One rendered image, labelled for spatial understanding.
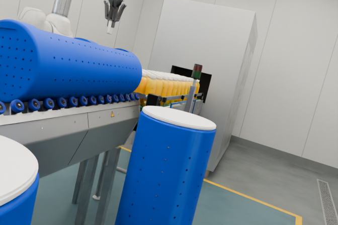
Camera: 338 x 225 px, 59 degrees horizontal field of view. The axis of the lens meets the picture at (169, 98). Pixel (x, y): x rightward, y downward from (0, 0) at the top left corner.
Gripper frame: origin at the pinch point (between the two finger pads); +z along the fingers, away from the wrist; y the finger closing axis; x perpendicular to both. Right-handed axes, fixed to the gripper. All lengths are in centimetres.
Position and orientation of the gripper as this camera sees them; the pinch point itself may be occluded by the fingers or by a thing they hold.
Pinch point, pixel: (110, 27)
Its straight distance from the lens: 167.0
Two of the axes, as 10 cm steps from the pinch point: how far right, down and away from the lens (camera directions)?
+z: -2.2, 9.7, 1.1
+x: 3.0, -0.4, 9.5
